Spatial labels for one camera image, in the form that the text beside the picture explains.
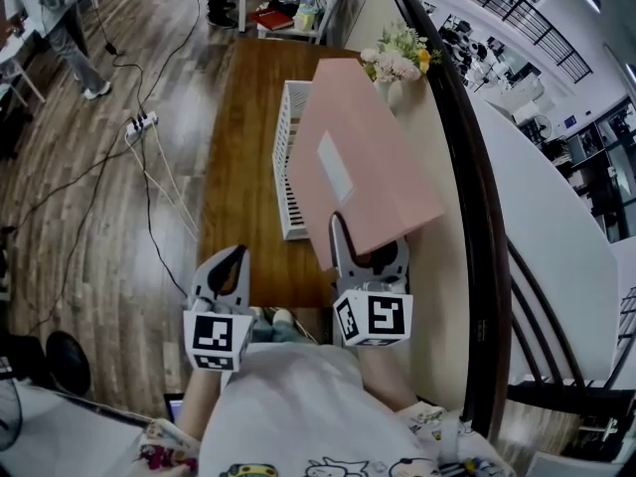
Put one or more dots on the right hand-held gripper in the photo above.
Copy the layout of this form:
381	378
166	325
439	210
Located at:
380	316

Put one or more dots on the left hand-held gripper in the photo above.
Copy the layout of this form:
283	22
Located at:
213	338

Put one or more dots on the black metal chair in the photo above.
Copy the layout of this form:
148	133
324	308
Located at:
561	365

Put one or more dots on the white vase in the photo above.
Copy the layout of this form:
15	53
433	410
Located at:
397	95

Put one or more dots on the person's right forearm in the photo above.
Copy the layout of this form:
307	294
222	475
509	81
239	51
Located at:
385	375

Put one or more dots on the dark curved railing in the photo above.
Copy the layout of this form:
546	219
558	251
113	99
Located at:
472	167

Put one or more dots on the laptop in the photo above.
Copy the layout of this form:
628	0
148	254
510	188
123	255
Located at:
174	408

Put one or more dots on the white file holder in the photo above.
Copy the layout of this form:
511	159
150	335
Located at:
288	167

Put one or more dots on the white table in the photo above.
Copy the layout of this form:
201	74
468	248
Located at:
54	440

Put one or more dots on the white power strip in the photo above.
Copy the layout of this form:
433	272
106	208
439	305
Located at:
141	124

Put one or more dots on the flower bouquet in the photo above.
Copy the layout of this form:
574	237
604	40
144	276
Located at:
400	52

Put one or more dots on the person's white cartoon shirt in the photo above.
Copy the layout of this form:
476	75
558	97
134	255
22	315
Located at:
298	415

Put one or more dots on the yellow green box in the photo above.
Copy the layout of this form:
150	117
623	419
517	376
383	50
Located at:
307	18

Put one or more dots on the black round stool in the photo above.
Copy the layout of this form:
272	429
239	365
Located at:
68	363

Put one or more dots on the red book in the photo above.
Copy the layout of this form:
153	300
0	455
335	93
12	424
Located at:
270	19

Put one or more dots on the pink folder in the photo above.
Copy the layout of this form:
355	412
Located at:
363	162

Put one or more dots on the person's left forearm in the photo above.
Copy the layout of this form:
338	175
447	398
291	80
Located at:
201	405

